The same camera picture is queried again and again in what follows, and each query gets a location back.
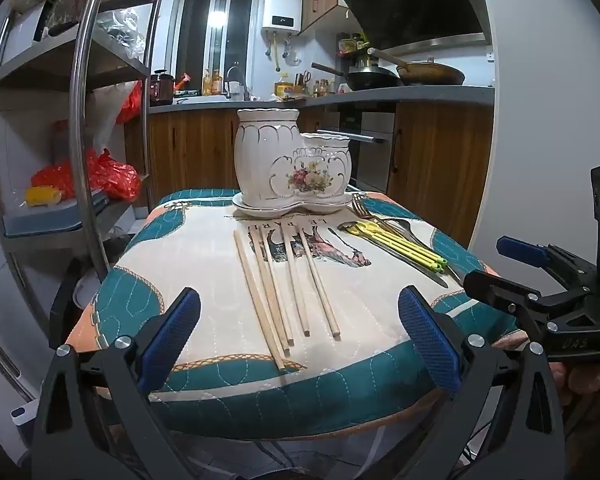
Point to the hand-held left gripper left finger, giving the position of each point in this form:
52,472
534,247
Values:
172,332

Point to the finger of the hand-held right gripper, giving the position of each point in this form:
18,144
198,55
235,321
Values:
520,251
500,290

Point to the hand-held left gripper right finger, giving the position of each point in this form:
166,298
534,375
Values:
427,340

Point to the wooden chopstick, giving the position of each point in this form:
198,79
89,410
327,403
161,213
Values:
260,305
318,280
295,280
277,285
269,290

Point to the silver spoon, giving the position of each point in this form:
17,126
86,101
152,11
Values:
412,234

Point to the silver fork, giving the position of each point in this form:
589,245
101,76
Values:
369,207

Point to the gold fork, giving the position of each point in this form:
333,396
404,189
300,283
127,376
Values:
358,205

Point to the white floral ceramic utensil holder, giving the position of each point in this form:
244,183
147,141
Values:
265,160

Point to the person's right hand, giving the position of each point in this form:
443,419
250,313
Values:
587,385

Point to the printed quilted table cloth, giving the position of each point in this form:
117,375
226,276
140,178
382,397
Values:
205,280

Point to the wooden base cabinets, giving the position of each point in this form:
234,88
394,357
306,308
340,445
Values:
440,160

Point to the crumpled red plastic bag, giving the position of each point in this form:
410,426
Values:
112,177

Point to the white ceramic drip tray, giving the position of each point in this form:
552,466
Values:
290,208

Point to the grey kitchen countertop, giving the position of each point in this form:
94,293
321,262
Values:
420,95

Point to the yellow packet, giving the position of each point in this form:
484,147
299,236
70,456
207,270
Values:
42,196

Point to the black wok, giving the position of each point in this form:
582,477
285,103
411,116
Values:
372,80

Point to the white plastic bag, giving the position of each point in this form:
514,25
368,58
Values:
107,115

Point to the hanging red plastic bag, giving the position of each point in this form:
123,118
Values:
130,102

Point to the metal shelf rack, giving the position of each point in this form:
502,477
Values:
82,110

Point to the dark red rice cooker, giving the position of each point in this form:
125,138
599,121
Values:
161,87

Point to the orange packet on counter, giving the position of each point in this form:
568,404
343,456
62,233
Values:
183,81

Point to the amber bottles by window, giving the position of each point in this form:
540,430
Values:
212,83

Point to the row of condiment bottles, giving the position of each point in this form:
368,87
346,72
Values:
324,88

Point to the metal faucet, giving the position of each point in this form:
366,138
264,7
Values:
231,75

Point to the spice packets beside hood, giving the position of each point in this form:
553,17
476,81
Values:
352,45

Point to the yellow oil bottle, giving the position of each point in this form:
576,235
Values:
283,86

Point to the black range hood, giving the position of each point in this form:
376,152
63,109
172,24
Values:
415,0

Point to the knife block with scissors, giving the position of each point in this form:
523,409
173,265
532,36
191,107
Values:
301,84

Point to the kitchen window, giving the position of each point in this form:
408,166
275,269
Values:
212,35

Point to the clear plastic bag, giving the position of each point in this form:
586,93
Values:
122,30

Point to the white water heater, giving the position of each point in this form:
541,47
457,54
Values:
281,7

